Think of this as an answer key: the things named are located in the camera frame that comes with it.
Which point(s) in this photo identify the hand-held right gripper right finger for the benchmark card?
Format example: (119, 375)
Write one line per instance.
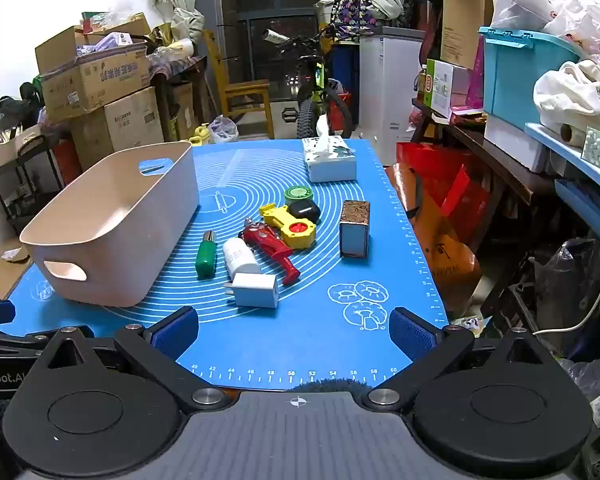
(411, 332)

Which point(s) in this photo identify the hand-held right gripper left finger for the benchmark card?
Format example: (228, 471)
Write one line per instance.
(175, 332)

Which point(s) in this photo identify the white charger plug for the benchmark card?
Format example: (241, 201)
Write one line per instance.
(255, 290)

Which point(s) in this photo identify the white small bottle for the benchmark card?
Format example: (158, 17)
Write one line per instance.
(240, 255)

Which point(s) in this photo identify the brown patterned box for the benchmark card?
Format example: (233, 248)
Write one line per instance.
(355, 237)

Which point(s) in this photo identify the pink plastic basket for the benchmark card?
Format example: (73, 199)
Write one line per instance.
(105, 220)

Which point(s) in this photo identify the yellow toy launcher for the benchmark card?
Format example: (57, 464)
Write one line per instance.
(275, 217)

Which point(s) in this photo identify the black earbud case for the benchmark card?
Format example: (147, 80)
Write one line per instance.
(304, 211)

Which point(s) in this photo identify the flat cardboard piece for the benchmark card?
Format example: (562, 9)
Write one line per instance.
(0, 275)

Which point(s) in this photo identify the orange shopping bag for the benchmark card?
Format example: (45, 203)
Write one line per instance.
(450, 265)

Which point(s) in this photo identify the blue baking mat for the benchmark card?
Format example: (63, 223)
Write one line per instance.
(305, 320)

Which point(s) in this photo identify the red shopping bag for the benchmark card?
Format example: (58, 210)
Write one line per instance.
(445, 195)

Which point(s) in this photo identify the black metal rack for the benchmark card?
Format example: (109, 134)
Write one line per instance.
(27, 155)

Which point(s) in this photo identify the clear plastic bag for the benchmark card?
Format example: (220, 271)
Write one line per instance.
(565, 285)

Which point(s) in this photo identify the green round lid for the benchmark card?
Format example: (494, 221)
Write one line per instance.
(298, 194)

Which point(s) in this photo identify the white tissue box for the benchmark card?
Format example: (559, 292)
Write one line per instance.
(330, 167)

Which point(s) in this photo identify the dark wooden side table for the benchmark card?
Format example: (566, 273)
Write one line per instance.
(500, 160)

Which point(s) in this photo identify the yellow plastic jug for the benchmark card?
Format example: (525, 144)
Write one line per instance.
(200, 135)

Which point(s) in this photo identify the purple white plastic bag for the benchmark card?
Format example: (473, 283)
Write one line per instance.
(223, 130)

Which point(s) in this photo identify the white foam box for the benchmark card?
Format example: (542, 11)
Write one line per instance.
(510, 142)

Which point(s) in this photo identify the large plain cardboard box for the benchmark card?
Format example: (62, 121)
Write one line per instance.
(125, 120)

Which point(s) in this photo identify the light blue shelf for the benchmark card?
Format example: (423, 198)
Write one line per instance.
(580, 160)

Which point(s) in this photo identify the black bicycle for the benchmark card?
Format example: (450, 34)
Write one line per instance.
(312, 110)

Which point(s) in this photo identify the green and white box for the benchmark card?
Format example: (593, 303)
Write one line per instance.
(442, 85)

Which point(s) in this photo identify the yellow wooden chair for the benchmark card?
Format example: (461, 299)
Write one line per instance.
(245, 92)

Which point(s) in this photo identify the open printed cardboard box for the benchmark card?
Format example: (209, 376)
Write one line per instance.
(100, 80)

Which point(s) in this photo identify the pink gift box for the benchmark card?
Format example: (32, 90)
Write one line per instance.
(475, 80)

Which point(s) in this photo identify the brown wooden desk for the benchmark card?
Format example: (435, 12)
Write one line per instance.
(180, 67)

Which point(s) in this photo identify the blue plastic storage bin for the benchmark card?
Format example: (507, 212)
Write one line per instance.
(510, 80)

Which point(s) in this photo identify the white cloth bag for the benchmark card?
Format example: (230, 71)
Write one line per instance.
(570, 95)

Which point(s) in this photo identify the tall cardboard box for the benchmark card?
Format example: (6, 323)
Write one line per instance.
(465, 15)

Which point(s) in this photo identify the floral garment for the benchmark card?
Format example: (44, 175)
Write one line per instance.
(350, 10)

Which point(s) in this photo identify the grey green jacket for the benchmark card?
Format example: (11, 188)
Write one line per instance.
(387, 0)

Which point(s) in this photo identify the white red-printed plastic bag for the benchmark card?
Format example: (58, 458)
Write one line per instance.
(590, 20)

